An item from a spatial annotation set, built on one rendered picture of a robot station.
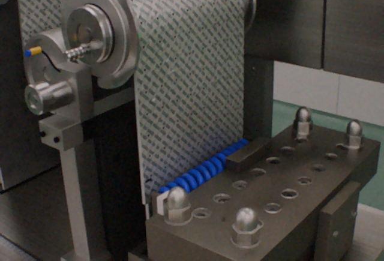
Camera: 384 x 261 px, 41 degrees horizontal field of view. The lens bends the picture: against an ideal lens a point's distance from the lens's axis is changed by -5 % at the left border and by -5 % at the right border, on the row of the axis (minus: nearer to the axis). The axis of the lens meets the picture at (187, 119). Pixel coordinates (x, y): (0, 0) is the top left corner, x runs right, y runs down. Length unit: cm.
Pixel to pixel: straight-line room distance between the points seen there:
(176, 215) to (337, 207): 22
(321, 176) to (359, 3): 26
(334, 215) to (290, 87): 301
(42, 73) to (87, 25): 17
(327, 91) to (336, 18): 275
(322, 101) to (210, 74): 287
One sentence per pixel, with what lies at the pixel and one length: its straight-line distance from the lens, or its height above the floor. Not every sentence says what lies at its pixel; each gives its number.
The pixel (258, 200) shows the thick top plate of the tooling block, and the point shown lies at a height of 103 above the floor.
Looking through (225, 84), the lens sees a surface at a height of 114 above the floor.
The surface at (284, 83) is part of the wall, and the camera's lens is 374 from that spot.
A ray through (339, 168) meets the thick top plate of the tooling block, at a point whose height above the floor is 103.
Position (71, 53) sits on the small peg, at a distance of 67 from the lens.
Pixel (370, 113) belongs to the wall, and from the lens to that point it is 352.
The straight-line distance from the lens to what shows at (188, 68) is 74.
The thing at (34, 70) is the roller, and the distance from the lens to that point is 84.
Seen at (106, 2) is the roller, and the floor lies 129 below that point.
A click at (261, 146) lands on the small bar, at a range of 83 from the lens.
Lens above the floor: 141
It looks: 23 degrees down
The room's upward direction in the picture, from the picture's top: 2 degrees counter-clockwise
